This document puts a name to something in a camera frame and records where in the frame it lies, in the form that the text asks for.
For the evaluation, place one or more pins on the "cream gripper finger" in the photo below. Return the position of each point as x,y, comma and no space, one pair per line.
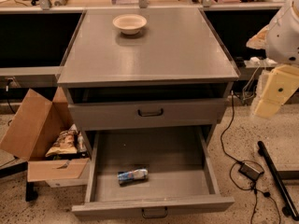
275,88
258,41

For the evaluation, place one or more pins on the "blue silver redbull can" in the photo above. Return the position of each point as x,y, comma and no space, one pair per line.
131,176

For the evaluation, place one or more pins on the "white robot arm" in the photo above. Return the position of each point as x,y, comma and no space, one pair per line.
280,40

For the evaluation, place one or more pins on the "closed grey top drawer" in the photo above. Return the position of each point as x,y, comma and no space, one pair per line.
124,115

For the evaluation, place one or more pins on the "grey drawer cabinet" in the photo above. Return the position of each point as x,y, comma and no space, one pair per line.
176,56

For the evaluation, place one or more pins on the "open grey middle drawer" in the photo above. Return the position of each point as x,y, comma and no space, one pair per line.
181,179

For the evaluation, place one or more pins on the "white power strip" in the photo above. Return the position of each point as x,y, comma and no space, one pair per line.
259,61

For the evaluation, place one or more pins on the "black power adapter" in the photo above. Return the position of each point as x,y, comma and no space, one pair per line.
249,172

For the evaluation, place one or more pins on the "black metal stand leg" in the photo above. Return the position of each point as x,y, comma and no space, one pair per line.
289,210

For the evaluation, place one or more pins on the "white bowl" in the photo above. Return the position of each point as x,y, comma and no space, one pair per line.
129,24

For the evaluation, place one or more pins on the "small plastic bottle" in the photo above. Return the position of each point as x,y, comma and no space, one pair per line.
81,144

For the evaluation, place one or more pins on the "snack chip bag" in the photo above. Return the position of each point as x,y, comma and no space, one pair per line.
64,144

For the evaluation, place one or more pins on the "brown cardboard box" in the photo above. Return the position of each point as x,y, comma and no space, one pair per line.
32,132

